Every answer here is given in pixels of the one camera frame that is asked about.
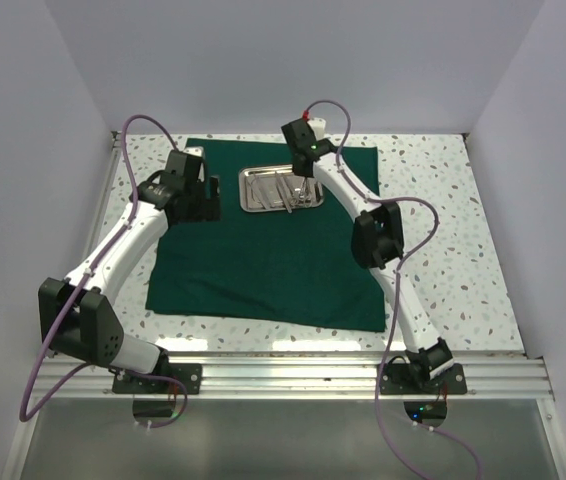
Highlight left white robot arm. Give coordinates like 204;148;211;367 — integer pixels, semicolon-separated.
38;147;220;393

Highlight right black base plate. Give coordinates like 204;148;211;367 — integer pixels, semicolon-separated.
380;362;468;396

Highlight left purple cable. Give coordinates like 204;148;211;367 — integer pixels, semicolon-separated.
18;114;189;431

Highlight dark green surgical cloth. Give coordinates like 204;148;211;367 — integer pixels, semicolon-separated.
145;138;386;333

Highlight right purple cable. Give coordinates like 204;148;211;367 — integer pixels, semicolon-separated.
305;99;484;480

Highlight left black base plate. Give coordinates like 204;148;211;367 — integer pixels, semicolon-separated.
112;363;203;395

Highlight steel instrument tray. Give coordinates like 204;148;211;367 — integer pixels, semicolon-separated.
238;164;325;214

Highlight purple cable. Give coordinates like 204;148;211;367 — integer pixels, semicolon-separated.
18;114;189;431
305;99;484;480

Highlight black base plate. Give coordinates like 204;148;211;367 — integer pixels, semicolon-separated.
112;363;203;395
380;362;468;396

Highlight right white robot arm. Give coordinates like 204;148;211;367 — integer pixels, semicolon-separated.
281;118;454;393

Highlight aluminium mounting rail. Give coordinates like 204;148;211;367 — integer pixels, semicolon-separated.
27;349;549;401

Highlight steel scissors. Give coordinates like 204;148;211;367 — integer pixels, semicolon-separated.
292;177;319;208

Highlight steel forceps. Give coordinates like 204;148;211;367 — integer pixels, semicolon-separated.
274;171;292;214

